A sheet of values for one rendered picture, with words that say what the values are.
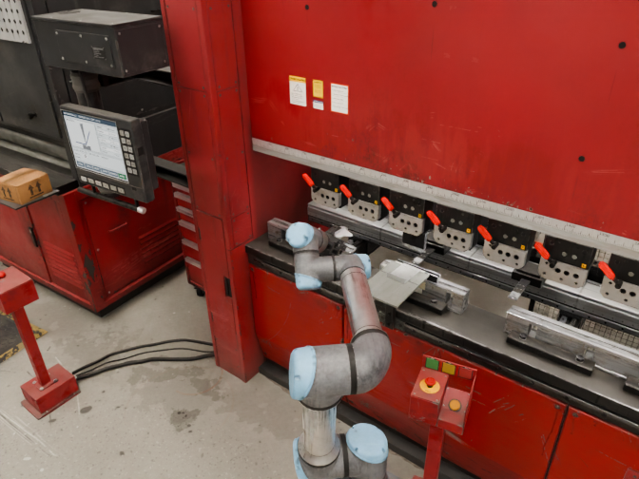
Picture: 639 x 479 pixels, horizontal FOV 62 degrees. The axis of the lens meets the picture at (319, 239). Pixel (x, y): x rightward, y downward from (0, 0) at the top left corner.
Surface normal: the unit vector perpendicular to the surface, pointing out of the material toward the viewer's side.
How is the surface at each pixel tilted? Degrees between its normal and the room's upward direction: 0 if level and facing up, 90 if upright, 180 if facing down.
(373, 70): 90
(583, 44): 90
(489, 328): 0
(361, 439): 8
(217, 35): 90
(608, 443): 90
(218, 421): 0
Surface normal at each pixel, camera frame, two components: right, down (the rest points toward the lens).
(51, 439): -0.02, -0.86
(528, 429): -0.61, 0.41
